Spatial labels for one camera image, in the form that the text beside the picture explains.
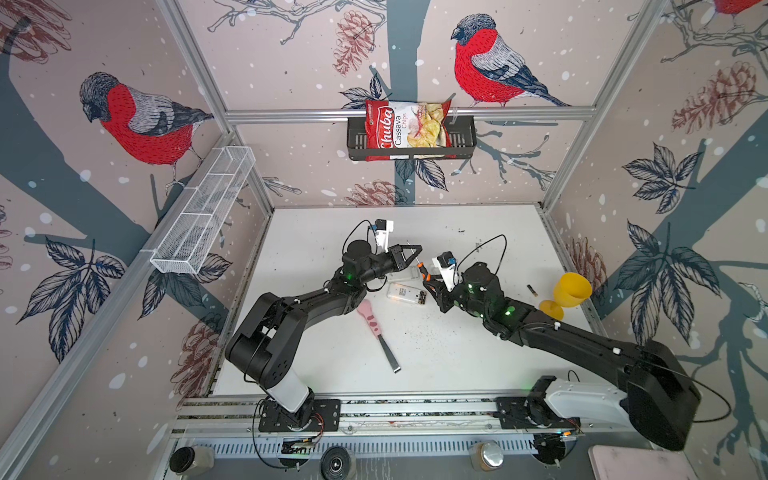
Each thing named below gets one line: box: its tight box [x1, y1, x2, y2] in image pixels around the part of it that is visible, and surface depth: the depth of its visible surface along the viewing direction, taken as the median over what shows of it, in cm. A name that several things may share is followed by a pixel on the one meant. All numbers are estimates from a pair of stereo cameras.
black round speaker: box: [320, 446, 351, 480], surface depth 60 cm
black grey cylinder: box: [169, 445, 215, 475], surface depth 62 cm
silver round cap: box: [469, 440, 505, 472], surface depth 61 cm
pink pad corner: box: [588, 445, 699, 480], surface depth 67 cm
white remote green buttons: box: [386, 282, 428, 305], surface depth 97 cm
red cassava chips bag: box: [365, 99, 457, 162], surface depth 89 cm
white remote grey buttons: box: [386, 266, 420, 284], surface depth 99 cm
